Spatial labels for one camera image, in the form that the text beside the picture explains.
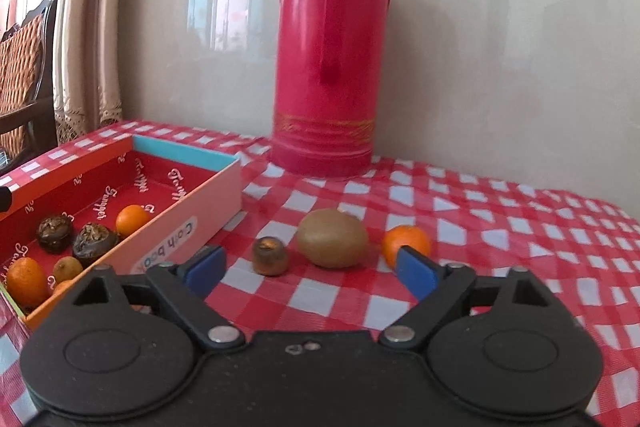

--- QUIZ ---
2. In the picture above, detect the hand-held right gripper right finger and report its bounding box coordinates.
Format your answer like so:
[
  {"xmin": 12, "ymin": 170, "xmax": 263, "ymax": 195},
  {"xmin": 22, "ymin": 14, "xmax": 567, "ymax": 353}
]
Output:
[{"xmin": 378, "ymin": 246, "xmax": 547, "ymax": 351}]

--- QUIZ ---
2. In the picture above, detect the small brown kiwi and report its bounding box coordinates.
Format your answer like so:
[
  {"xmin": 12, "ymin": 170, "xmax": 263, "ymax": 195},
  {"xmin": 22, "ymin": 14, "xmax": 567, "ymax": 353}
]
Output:
[{"xmin": 52, "ymin": 256, "xmax": 84, "ymax": 284}]

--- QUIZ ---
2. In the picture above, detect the colourful cardboard box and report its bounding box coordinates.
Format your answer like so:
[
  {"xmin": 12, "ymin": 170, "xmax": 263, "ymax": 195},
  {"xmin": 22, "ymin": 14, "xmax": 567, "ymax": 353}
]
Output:
[{"xmin": 0, "ymin": 133, "xmax": 243, "ymax": 333}]

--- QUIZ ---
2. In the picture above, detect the red thermos flask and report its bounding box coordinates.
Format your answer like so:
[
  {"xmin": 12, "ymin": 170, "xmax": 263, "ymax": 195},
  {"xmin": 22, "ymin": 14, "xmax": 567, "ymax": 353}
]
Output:
[{"xmin": 270, "ymin": 0, "xmax": 394, "ymax": 178}]

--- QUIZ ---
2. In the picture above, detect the dark wooden woven chair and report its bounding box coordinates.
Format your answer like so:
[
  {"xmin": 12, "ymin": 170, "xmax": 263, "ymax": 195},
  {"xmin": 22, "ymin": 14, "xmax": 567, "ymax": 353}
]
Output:
[{"xmin": 0, "ymin": 0, "xmax": 60, "ymax": 168}]

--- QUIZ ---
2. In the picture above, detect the beige lace curtain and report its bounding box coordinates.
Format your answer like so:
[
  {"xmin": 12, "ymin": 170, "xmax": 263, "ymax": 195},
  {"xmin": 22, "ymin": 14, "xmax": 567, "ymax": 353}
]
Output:
[{"xmin": 0, "ymin": 0, "xmax": 132, "ymax": 145}]

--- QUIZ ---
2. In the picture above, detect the red checked tablecloth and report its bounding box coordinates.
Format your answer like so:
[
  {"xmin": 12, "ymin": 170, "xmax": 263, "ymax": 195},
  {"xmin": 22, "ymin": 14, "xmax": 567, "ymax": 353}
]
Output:
[{"xmin": 0, "ymin": 119, "xmax": 640, "ymax": 427}]

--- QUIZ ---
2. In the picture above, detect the large brown kiwi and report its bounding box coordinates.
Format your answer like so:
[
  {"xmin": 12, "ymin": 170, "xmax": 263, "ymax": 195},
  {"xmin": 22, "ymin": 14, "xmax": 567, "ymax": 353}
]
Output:
[{"xmin": 296, "ymin": 208, "xmax": 369, "ymax": 269}]

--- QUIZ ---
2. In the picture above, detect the orange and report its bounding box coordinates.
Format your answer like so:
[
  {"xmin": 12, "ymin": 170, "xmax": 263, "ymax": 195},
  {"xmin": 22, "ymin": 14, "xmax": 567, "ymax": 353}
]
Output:
[
  {"xmin": 115, "ymin": 204, "xmax": 152, "ymax": 238},
  {"xmin": 382, "ymin": 225, "xmax": 432, "ymax": 270},
  {"xmin": 6, "ymin": 257, "xmax": 51, "ymax": 310}
]

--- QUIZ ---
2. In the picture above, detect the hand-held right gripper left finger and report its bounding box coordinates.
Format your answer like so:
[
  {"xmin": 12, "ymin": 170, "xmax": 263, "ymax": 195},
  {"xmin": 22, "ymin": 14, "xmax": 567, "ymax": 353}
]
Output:
[{"xmin": 75, "ymin": 246, "xmax": 247, "ymax": 351}]

